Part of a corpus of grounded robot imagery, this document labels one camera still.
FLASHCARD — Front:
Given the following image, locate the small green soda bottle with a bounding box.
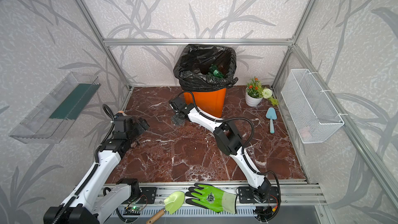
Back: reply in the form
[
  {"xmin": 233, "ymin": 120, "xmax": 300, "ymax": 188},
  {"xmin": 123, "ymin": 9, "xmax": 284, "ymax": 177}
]
[{"xmin": 208, "ymin": 64, "xmax": 224, "ymax": 78}]

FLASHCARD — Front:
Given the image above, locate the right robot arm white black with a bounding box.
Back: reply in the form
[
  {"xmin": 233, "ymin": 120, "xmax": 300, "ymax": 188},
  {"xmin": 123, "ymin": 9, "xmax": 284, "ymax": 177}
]
[{"xmin": 169, "ymin": 97, "xmax": 272, "ymax": 203}]

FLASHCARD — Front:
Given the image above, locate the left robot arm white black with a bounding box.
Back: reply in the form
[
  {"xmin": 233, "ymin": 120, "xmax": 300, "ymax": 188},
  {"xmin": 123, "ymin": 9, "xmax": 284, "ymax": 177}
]
[{"xmin": 44, "ymin": 113, "xmax": 149, "ymax": 224}]

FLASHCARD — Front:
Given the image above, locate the orange trash bin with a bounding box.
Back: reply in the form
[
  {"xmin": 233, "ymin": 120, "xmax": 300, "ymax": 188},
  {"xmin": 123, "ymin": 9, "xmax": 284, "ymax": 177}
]
[{"xmin": 192, "ymin": 88, "xmax": 227, "ymax": 118}]

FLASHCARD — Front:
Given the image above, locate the black bin liner bag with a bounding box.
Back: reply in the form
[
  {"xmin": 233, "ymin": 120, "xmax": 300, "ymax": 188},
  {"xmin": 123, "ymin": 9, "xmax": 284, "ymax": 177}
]
[{"xmin": 173, "ymin": 44, "xmax": 238, "ymax": 92}]

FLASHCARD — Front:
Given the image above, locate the white pot with flowers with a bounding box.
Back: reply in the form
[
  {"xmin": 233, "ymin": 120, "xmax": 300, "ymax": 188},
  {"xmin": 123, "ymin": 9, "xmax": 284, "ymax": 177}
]
[{"xmin": 245, "ymin": 77, "xmax": 279, "ymax": 107}]

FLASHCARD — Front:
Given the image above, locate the green work glove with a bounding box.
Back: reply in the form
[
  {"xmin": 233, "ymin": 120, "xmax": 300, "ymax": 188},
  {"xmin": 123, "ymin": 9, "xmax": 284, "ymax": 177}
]
[{"xmin": 185, "ymin": 183, "xmax": 237, "ymax": 214}]

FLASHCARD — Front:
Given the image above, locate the light green garden trowel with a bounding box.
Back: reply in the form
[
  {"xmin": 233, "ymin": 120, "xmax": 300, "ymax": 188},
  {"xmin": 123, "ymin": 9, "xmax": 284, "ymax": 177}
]
[{"xmin": 146, "ymin": 191, "xmax": 185, "ymax": 224}]

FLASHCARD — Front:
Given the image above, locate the small circuit board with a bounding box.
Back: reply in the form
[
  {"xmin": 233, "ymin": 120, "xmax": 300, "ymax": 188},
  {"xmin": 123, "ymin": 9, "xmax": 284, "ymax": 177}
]
[{"xmin": 123, "ymin": 205, "xmax": 147, "ymax": 216}]

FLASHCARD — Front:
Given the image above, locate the light blue garden trowel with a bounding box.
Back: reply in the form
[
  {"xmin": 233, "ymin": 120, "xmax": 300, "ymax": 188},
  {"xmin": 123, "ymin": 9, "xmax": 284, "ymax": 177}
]
[{"xmin": 266, "ymin": 107, "xmax": 277, "ymax": 134}]

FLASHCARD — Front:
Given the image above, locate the clear acrylic wall shelf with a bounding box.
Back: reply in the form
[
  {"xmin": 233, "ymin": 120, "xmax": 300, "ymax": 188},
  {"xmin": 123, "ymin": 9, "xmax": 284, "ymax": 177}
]
[{"xmin": 9, "ymin": 72, "xmax": 101, "ymax": 144}]

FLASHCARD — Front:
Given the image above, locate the white wire mesh basket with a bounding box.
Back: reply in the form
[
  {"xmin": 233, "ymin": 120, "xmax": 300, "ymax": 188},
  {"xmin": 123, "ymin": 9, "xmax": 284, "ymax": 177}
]
[{"xmin": 282, "ymin": 68, "xmax": 344, "ymax": 144}]

